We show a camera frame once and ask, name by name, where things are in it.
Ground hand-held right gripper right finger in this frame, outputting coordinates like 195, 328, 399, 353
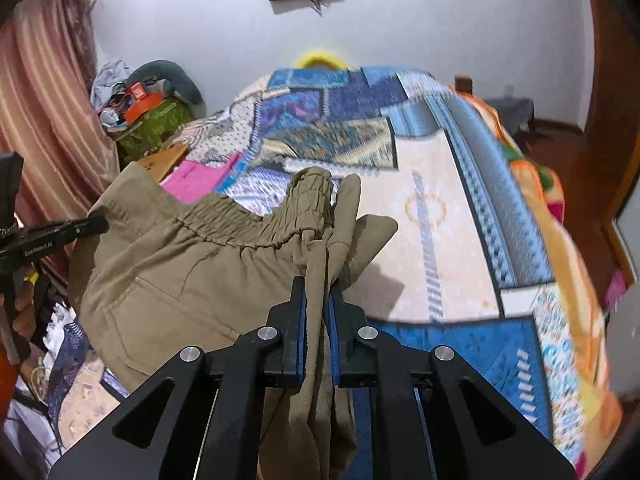
327, 284, 578, 480

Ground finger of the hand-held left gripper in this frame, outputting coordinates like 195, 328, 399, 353
0, 215, 110, 264

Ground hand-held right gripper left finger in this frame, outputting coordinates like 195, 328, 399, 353
47, 275, 307, 480

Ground olive green pants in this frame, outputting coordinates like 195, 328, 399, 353
67, 162, 399, 480

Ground person's left hand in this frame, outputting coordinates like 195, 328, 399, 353
15, 285, 37, 343

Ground striped brown curtain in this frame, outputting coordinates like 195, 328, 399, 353
0, 0, 121, 281

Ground wooden lap table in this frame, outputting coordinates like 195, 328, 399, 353
135, 142, 191, 183

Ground green patterned bag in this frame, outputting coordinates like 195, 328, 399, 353
116, 99, 193, 168

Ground pink cloth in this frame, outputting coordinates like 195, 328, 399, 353
162, 155, 246, 206

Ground flat orange box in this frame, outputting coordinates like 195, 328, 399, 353
122, 95, 166, 123

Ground crumpled grey cloth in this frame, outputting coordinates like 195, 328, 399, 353
90, 59, 132, 111

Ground blue patchwork bedspread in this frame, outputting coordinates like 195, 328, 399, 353
45, 65, 601, 480

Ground grey clothes pile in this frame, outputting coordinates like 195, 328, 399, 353
129, 60, 208, 120

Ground orange patterned blanket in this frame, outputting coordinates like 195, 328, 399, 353
467, 92, 623, 466

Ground yellow hoop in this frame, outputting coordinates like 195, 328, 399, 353
294, 49, 351, 70

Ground grey bag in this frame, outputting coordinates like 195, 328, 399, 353
482, 96, 535, 133

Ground brown wooden door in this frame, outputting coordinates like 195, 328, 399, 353
570, 0, 640, 286

